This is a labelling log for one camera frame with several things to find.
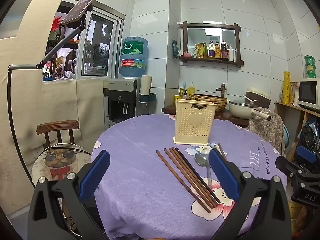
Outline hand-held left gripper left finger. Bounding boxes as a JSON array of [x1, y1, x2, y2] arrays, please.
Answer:
[[27, 150, 112, 240]]

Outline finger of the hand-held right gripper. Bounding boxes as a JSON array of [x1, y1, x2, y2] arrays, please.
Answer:
[[296, 144, 320, 167], [275, 156, 304, 179]]

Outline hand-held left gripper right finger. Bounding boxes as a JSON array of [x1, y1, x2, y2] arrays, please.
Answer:
[[208, 148, 292, 240]]

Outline cream plastic utensil holder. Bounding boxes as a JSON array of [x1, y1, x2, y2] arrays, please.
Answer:
[[174, 99, 217, 145]]

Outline black plastic bag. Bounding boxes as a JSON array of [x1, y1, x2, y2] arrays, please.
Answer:
[[299, 124, 320, 153]]

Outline floral cloth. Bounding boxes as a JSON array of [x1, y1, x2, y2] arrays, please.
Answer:
[[246, 107, 285, 155]]

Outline wooden shelf unit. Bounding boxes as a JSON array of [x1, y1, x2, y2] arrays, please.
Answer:
[[275, 101, 320, 160]]

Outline dark wooden chopstick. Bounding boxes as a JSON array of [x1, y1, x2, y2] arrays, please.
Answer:
[[175, 147, 221, 204]]

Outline purple floral tablecloth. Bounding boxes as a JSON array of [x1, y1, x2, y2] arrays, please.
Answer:
[[90, 114, 288, 240]]

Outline wooden chair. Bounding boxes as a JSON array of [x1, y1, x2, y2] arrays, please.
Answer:
[[36, 120, 92, 188]]

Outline white microwave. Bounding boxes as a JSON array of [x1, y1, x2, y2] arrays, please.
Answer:
[[297, 78, 320, 110]]

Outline cream pot with lid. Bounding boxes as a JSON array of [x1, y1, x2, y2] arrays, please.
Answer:
[[229, 100, 272, 121]]

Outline yellow roll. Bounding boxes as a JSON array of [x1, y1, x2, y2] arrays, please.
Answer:
[[282, 71, 292, 104]]

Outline brown white rice cooker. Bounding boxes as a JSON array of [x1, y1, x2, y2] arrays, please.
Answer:
[[242, 87, 272, 110]]

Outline woven basin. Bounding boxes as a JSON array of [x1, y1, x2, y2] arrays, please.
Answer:
[[188, 93, 228, 113]]

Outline bamboo style faucet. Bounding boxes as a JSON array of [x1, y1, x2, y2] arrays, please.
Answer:
[[216, 83, 227, 97]]

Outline green cup stack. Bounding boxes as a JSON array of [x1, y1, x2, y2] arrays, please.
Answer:
[[304, 55, 317, 78]]

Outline grey water dispenser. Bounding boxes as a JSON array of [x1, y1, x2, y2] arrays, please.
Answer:
[[107, 78, 142, 128]]

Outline white paper roll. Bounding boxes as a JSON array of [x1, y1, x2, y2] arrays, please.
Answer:
[[140, 75, 152, 97]]

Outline beige cloth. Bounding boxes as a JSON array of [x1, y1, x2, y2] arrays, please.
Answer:
[[0, 0, 105, 215]]

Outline dark sauce bottle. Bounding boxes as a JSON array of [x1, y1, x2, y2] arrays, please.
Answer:
[[221, 40, 229, 60]]

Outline blue water jug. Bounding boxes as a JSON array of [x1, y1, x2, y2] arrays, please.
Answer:
[[118, 37, 149, 79]]

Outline sliding glass window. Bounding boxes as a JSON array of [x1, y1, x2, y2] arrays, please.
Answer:
[[42, 0, 125, 82]]

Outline wooden framed mirror shelf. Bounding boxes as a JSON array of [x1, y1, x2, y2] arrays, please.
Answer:
[[179, 21, 244, 67]]

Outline teal wall holder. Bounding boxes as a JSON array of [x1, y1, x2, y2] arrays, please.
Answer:
[[139, 93, 157, 105]]

